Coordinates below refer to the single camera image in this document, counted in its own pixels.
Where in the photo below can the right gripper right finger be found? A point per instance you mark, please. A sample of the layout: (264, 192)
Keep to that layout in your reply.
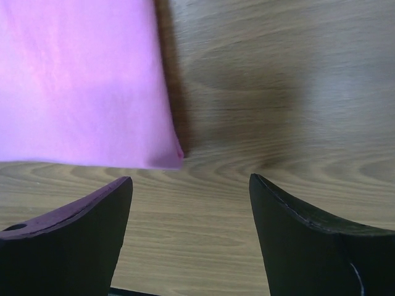
(308, 251)

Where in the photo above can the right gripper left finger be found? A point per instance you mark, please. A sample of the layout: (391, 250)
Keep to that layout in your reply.
(72, 250)

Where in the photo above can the pink t shirt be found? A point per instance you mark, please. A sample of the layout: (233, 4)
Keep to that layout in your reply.
(82, 83)

